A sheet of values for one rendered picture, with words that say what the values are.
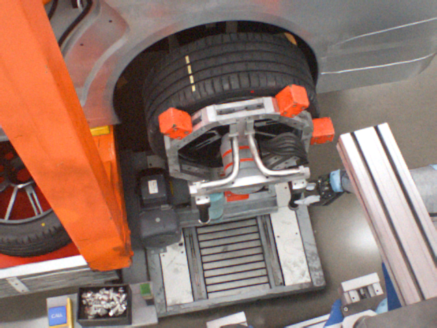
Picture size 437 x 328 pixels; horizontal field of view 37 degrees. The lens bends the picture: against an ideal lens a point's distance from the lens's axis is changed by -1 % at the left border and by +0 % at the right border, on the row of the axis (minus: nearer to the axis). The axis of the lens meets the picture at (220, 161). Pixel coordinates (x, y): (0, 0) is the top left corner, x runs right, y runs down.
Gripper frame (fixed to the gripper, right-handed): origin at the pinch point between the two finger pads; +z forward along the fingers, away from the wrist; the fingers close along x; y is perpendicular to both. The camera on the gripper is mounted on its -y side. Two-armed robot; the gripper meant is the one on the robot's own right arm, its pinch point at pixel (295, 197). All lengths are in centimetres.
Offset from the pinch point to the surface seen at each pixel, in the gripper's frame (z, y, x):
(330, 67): -25, 11, -45
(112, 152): 64, -15, -41
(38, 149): 75, 76, 3
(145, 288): 61, -17, 16
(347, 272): -31, -83, 11
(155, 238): 54, -45, -12
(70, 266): 91, -44, -7
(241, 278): 19, -80, 4
